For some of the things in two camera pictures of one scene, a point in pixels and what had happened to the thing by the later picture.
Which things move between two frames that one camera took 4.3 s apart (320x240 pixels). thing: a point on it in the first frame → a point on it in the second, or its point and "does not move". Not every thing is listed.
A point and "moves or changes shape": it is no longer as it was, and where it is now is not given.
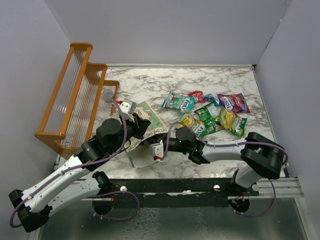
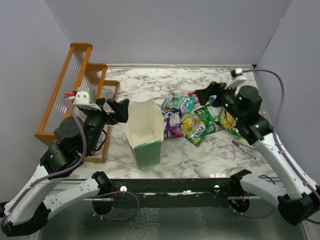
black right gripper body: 171,144 → 225,98
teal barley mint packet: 183,103 does not move
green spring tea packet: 208,116 does not move
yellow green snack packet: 232,121 does not move
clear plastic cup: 107,95 does not move
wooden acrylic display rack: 84,100 does not move
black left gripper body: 133,128 → 98,118
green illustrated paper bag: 144,111 moves or changes shape
